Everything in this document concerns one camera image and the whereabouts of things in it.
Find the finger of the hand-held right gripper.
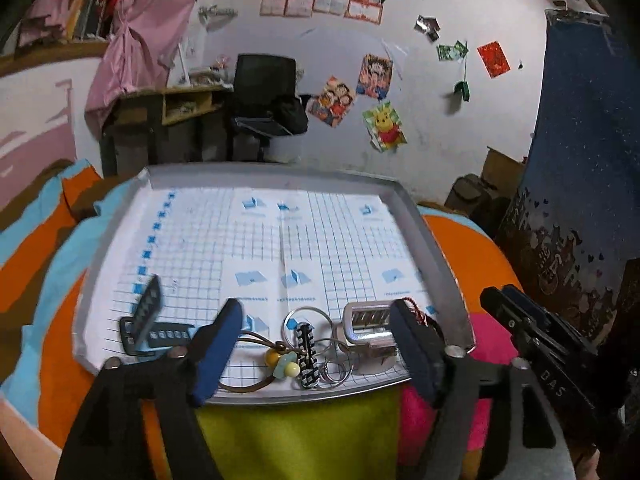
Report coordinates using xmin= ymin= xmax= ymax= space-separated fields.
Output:
xmin=501 ymin=284 xmax=552 ymax=332
xmin=479 ymin=286 xmax=547 ymax=357

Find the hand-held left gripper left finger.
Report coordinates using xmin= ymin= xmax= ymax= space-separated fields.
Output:
xmin=54 ymin=298 xmax=245 ymax=480

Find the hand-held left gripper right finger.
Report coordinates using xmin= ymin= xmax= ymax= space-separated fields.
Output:
xmin=389 ymin=298 xmax=583 ymax=480

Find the silver metal box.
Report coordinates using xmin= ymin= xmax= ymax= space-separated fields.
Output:
xmin=332 ymin=300 xmax=401 ymax=373

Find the red string bracelet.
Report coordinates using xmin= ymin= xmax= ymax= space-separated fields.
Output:
xmin=400 ymin=296 xmax=441 ymax=331

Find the brown cord bead necklace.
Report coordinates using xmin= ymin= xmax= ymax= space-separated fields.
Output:
xmin=217 ymin=327 xmax=301 ymax=392

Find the metal tray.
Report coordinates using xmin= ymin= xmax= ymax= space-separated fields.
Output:
xmin=72 ymin=162 xmax=476 ymax=406

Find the striped charm keychain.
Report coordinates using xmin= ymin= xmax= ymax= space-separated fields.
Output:
xmin=284 ymin=305 xmax=357 ymax=391

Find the blue grid paper sheet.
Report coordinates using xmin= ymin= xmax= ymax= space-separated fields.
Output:
xmin=75 ymin=187 xmax=441 ymax=393

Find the dark bag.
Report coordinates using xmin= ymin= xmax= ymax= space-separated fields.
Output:
xmin=444 ymin=173 xmax=501 ymax=226

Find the cardboard box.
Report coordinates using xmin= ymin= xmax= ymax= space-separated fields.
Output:
xmin=482 ymin=146 xmax=528 ymax=201

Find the dark blue printed cloth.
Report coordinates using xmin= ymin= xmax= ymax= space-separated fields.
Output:
xmin=495 ymin=7 xmax=640 ymax=351

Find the colourful patchwork blanket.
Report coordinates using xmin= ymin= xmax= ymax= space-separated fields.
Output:
xmin=0 ymin=159 xmax=526 ymax=480

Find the tan board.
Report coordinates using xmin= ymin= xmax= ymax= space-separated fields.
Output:
xmin=0 ymin=400 xmax=66 ymax=480

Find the yellow bear poster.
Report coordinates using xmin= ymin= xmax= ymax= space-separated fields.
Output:
xmin=362 ymin=101 xmax=408 ymax=153

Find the green hanging ornament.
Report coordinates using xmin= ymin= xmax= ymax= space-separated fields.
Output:
xmin=452 ymin=57 xmax=472 ymax=103

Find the wooden desk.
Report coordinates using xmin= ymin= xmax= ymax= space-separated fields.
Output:
xmin=100 ymin=84 xmax=236 ymax=178

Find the black bag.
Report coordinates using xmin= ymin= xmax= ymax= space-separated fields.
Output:
xmin=272 ymin=94 xmax=311 ymax=136

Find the cartoon face poster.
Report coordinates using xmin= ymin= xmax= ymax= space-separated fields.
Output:
xmin=356 ymin=53 xmax=394 ymax=101

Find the cartoon group poster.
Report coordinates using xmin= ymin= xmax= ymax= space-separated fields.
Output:
xmin=306 ymin=76 xmax=357 ymax=128

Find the black office chair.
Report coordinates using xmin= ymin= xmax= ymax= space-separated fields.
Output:
xmin=227 ymin=54 xmax=311 ymax=163

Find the pile of desk clutter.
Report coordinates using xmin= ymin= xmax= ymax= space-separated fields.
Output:
xmin=177 ymin=42 xmax=236 ymax=88

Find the pink curtain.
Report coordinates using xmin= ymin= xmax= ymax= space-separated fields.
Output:
xmin=25 ymin=0 xmax=203 ymax=133

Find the wooden window sill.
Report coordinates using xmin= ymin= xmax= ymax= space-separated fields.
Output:
xmin=0 ymin=37 xmax=113 ymax=78

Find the barred window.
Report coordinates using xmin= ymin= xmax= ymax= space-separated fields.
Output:
xmin=0 ymin=0 xmax=117 ymax=56

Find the red wall envelope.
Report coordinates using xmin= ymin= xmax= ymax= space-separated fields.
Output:
xmin=476 ymin=41 xmax=512 ymax=79

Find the green wall sticker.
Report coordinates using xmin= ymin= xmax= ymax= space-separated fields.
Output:
xmin=436 ymin=40 xmax=470 ymax=62

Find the small wall photo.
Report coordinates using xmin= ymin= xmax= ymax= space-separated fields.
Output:
xmin=414 ymin=15 xmax=441 ymax=42

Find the grey wall bracket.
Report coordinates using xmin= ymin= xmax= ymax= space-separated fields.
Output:
xmin=197 ymin=4 xmax=238 ymax=25

